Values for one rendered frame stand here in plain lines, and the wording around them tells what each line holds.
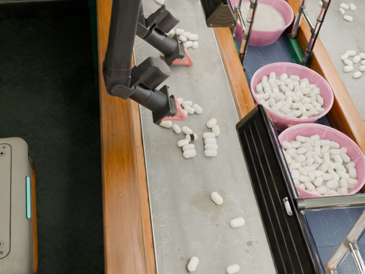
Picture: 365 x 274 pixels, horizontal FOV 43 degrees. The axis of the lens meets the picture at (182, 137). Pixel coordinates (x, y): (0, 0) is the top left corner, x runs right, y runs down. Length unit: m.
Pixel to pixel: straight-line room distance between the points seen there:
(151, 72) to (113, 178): 0.29
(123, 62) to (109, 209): 0.36
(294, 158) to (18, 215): 0.99
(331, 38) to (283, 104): 0.44
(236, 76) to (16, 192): 0.91
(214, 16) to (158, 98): 0.25
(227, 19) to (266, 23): 0.63
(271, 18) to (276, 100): 0.46
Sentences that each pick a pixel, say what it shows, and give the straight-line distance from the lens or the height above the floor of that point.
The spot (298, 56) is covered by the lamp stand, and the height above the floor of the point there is 0.71.
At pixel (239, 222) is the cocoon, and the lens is 1.19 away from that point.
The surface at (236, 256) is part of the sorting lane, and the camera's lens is 1.16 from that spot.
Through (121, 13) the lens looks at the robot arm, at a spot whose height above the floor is 1.19.
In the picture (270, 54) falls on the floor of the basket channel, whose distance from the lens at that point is 1.81.
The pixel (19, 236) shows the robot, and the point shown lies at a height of 0.27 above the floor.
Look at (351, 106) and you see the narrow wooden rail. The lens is 1.56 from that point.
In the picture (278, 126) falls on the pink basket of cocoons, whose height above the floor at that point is 0.70.
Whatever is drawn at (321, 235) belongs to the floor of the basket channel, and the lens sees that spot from 1.34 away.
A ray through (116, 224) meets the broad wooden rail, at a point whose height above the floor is 0.76.
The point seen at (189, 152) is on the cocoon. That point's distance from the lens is 1.29.
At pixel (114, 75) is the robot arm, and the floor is 1.02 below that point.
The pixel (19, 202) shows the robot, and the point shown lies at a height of 0.27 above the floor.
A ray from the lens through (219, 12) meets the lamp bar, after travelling 1.22.
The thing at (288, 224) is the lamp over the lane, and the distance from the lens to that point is 0.81.
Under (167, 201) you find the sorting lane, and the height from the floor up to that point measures 0.74.
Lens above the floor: 1.76
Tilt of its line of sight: 49 degrees down
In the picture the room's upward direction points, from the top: 7 degrees clockwise
